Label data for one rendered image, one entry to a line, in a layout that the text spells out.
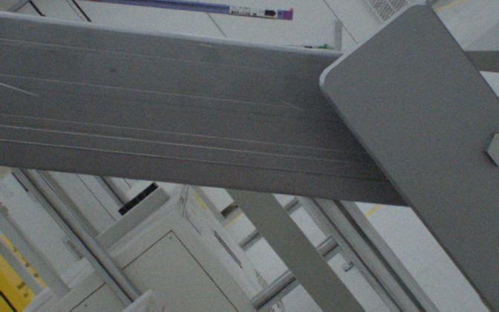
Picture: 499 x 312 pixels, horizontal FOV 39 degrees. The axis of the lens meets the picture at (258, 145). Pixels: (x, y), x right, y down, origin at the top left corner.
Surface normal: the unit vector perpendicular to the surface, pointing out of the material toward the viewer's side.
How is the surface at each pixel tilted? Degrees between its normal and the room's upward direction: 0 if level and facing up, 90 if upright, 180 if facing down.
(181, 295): 90
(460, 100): 90
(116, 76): 90
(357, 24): 90
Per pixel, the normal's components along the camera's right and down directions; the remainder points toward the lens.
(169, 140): 0.07, 0.06
